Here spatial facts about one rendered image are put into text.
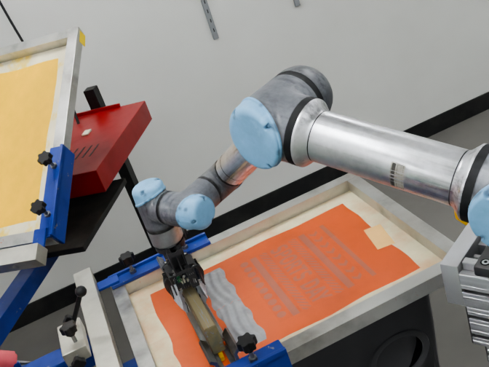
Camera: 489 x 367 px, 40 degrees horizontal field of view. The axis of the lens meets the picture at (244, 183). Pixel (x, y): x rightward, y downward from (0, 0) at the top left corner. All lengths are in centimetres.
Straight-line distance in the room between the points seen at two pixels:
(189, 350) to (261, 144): 71
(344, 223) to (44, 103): 106
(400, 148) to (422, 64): 320
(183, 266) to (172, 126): 213
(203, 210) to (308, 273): 43
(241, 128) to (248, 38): 258
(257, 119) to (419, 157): 26
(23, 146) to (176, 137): 153
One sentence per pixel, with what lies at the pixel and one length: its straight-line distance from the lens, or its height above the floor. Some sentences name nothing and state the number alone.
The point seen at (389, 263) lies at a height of 96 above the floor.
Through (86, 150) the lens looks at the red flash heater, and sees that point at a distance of 264.
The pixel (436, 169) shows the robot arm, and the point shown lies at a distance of 100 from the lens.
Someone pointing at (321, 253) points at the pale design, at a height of 96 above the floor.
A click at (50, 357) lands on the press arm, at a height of 104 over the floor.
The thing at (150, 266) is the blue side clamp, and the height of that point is 100.
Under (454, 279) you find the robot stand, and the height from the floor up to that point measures 118.
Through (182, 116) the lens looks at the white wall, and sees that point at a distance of 366.
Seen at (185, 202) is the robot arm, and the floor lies 134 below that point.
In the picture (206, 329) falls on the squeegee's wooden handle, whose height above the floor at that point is 106.
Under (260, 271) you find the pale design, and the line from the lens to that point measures 182.
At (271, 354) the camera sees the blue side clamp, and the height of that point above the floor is 101.
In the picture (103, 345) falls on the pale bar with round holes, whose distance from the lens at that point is 166.
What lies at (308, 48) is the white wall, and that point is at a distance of 383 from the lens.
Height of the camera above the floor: 197
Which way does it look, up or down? 27 degrees down
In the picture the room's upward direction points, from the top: 19 degrees counter-clockwise
